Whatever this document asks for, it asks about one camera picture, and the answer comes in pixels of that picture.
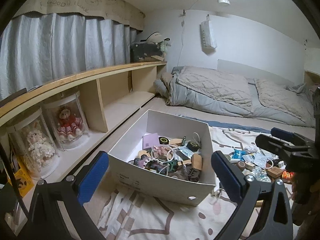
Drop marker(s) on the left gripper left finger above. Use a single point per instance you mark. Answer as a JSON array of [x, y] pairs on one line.
[[45, 220]]

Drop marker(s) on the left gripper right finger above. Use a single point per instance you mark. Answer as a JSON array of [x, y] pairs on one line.
[[274, 219]]

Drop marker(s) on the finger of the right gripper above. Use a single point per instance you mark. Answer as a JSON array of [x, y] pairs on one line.
[[287, 136]]

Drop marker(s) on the black round tin gold pattern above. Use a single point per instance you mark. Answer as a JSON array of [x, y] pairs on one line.
[[193, 147]]

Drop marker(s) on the pink blue crochet butterfly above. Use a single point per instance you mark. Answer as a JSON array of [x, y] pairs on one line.
[[151, 164]]

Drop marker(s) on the red gift box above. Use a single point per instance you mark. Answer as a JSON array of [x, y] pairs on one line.
[[287, 176]]

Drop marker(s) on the engraved wooden block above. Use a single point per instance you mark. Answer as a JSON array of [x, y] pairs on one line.
[[274, 172]]

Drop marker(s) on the white label card packet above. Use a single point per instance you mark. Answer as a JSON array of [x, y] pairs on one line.
[[257, 159]]

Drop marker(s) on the blue wet wipe packet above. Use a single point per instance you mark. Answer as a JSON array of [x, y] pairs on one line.
[[237, 156]]

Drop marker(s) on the white dress doll in case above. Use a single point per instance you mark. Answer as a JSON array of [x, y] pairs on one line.
[[36, 147]]

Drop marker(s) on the grey beige quilt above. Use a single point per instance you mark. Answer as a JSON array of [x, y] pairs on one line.
[[225, 93]]

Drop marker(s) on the red dress doll in case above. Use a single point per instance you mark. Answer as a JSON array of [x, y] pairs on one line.
[[67, 120]]

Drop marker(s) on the wooden mallet stamp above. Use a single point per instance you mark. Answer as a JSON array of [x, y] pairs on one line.
[[195, 162]]

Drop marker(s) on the white storage box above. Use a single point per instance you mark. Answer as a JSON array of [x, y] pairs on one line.
[[165, 156]]

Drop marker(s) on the wooden bedside shelf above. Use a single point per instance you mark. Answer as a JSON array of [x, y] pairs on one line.
[[108, 97]]

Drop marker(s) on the grey window curtain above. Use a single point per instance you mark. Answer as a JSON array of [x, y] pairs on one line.
[[37, 49]]

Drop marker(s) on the white cap on shelf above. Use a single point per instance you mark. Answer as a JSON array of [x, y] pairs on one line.
[[156, 38]]

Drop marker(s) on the black bag on shelf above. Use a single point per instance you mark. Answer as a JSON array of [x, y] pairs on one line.
[[145, 52]]

